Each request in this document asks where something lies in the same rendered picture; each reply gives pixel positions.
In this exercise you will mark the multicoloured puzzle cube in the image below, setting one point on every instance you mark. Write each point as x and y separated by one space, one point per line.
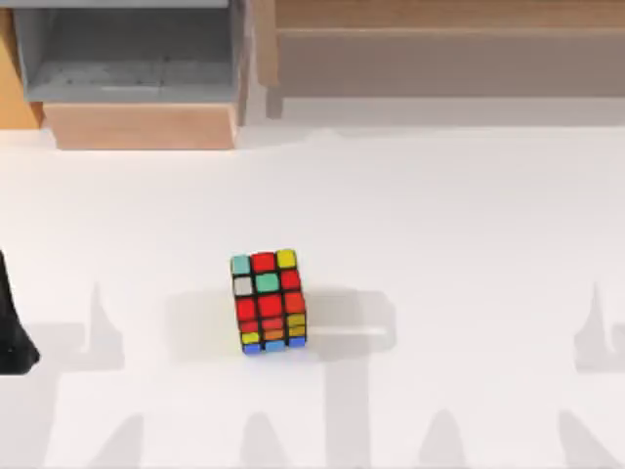
267 301

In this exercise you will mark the pale wooden drawer front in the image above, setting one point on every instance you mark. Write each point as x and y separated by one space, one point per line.
141 126

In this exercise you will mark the wooden open shelf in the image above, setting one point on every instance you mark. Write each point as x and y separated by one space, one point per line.
439 54

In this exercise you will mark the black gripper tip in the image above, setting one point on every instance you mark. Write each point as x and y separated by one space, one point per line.
11 332

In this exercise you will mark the wooden cupboard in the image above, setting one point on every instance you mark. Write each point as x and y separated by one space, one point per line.
13 88

